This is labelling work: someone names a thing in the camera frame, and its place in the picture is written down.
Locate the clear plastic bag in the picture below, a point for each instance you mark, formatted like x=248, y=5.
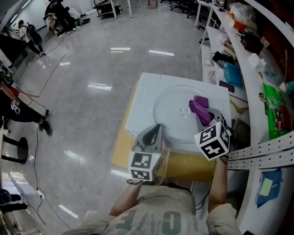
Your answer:
x=243, y=11

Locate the black pouch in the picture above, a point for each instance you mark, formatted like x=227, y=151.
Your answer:
x=222, y=58

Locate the black phone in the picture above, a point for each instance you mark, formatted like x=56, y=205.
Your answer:
x=227, y=85

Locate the wooden hanger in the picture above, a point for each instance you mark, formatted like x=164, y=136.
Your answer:
x=239, y=107

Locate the person's beige printed shirt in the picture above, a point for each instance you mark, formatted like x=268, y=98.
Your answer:
x=165, y=213

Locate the perforated metal rails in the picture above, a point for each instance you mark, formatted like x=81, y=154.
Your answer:
x=261, y=153

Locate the green printed packet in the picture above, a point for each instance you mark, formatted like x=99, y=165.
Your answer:
x=274, y=110

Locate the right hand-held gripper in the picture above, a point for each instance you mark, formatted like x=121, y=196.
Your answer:
x=213, y=142

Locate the black flat cart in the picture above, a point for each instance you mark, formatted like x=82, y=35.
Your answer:
x=108, y=9

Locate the person's right forearm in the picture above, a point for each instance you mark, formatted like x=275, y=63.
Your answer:
x=218, y=183

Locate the white crumpled tissue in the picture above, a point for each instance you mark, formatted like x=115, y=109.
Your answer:
x=256, y=60

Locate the orange box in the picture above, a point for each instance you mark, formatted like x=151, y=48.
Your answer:
x=237, y=23

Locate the black office chair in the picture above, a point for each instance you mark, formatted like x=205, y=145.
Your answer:
x=183, y=7

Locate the black round stool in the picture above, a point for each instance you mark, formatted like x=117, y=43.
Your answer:
x=18, y=149

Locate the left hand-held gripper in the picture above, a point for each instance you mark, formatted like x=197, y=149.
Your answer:
x=140, y=163

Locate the glass microwave turntable plate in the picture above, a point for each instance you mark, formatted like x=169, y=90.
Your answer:
x=172, y=110

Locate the brown box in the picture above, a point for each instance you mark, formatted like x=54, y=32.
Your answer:
x=251, y=45

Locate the purple cloth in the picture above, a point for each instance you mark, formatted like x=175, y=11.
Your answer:
x=200, y=107

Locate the yellow board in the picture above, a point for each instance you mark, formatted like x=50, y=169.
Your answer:
x=183, y=163

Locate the cardboard box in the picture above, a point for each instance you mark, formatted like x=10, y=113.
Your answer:
x=152, y=3

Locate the white long shelf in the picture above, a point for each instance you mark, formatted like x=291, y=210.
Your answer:
x=252, y=91

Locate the yellow sticky note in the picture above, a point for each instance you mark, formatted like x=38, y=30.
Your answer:
x=265, y=186

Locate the person's left forearm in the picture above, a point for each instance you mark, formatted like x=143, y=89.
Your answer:
x=125, y=199

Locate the white power strip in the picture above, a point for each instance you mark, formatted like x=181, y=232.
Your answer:
x=40, y=193

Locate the white square board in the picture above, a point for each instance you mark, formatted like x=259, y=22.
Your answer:
x=144, y=103

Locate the blue plastic bag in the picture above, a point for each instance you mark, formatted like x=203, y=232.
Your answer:
x=233, y=74

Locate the blue folder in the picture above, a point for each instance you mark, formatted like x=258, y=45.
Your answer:
x=268, y=187

